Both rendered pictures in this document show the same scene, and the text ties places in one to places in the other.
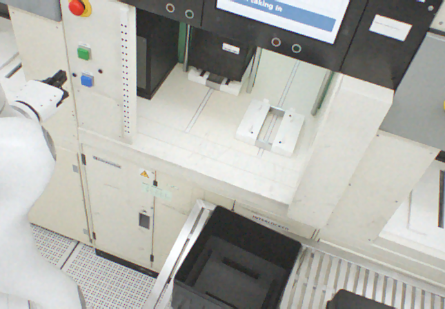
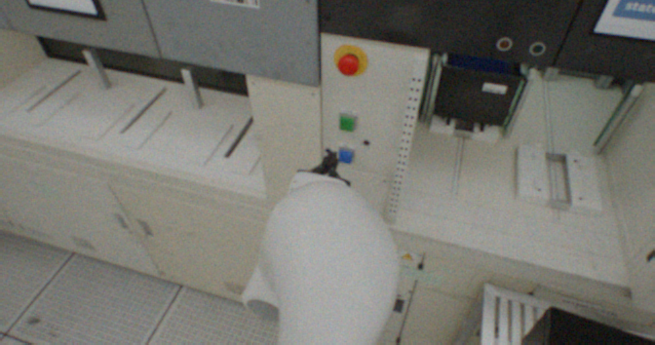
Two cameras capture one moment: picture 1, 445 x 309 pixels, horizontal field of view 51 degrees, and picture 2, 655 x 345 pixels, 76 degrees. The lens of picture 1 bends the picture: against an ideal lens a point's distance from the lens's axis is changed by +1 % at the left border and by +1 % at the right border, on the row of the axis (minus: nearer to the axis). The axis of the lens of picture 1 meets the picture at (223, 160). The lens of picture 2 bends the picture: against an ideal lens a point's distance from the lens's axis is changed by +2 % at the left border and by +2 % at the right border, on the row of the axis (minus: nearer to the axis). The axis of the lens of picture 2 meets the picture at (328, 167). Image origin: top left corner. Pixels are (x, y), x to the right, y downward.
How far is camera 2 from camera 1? 61 cm
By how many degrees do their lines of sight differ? 5
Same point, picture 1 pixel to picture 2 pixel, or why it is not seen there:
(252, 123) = (533, 177)
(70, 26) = (331, 91)
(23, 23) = (266, 95)
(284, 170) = (598, 236)
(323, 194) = not seen: outside the picture
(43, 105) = not seen: hidden behind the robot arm
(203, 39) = (457, 82)
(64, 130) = not seen: hidden behind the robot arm
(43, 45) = (289, 120)
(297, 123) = (589, 171)
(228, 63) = (488, 106)
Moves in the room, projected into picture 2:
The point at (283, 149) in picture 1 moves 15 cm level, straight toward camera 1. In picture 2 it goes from (590, 208) to (597, 254)
